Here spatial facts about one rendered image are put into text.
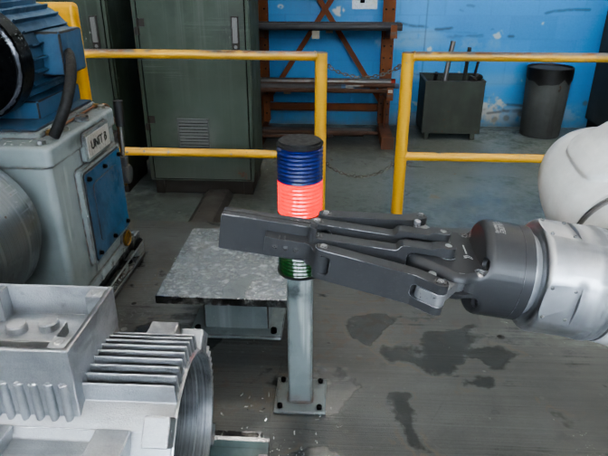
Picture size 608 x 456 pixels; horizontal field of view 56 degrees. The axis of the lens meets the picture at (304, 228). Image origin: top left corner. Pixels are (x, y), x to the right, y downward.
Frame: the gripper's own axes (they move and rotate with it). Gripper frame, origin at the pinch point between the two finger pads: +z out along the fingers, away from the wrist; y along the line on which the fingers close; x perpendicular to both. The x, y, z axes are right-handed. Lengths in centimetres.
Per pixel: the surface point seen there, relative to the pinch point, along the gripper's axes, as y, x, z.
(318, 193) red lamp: -28.3, 7.1, -4.1
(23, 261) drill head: -32, 27, 38
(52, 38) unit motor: -59, -2, 44
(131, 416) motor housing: 4.8, 16.3, 8.9
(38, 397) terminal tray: 5.2, 15.4, 16.5
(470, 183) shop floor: -347, 108, -115
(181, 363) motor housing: 1.0, 13.2, 5.8
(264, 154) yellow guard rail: -231, 71, 22
